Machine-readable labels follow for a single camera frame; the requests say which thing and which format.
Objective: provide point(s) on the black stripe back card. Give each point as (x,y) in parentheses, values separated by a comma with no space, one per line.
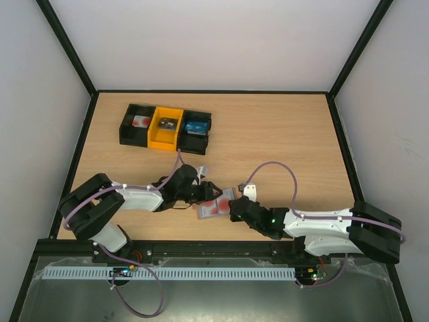
(166,123)

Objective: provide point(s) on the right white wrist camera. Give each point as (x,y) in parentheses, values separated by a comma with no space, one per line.
(249,190)

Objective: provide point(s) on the black bin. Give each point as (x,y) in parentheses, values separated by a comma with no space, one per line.
(134,127)
(191,143)

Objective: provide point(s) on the right black bin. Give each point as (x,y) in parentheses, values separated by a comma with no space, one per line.
(191,143)

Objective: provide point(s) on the blue VIP card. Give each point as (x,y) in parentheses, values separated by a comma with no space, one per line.
(196,127)

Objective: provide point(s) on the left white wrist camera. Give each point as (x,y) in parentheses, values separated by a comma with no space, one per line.
(202,172)

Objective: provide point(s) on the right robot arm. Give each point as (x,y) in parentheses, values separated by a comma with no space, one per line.
(362,229)

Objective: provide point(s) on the black aluminium frame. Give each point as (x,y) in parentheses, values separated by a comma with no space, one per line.
(52,246)

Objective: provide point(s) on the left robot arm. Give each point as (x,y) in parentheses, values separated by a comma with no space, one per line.
(88,210)

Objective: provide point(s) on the light blue cable duct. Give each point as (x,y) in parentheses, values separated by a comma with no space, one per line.
(169,273)

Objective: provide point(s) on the metal front plate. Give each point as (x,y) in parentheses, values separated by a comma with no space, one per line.
(352,290)

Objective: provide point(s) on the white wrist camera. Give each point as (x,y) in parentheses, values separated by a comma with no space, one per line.
(202,172)
(249,190)

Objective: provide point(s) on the yellow bin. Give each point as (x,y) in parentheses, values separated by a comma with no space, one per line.
(164,139)

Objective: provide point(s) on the white red holder card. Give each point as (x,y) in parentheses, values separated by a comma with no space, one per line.
(208,209)

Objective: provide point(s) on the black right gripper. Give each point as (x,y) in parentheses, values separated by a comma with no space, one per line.
(242,209)

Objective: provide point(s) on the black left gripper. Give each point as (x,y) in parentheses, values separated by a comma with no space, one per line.
(207,193)

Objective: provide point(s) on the left black bin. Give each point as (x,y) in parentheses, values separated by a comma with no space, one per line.
(134,127)

